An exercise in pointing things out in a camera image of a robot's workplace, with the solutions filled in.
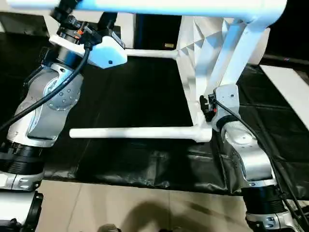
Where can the white plastic table top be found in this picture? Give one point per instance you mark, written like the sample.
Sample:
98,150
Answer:
231,48

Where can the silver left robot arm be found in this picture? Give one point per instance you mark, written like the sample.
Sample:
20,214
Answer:
43,116

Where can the white sideboard with glass doors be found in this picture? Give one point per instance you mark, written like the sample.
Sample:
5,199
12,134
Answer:
126,31

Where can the black cabinet with gold label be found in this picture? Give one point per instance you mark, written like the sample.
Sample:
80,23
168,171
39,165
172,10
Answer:
154,31

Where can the black quilted mat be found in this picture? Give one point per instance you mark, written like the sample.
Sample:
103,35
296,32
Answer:
132,96

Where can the white flat panel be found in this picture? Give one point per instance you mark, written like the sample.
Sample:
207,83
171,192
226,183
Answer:
287,89

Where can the black bar with red mark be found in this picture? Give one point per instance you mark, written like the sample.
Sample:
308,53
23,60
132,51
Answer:
287,60

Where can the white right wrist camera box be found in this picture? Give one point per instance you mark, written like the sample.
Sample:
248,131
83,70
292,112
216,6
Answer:
227,96

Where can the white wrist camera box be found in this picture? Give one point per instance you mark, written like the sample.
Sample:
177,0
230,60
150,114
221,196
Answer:
108,52
227,96

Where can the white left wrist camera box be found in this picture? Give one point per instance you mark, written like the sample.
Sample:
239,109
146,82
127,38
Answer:
108,52

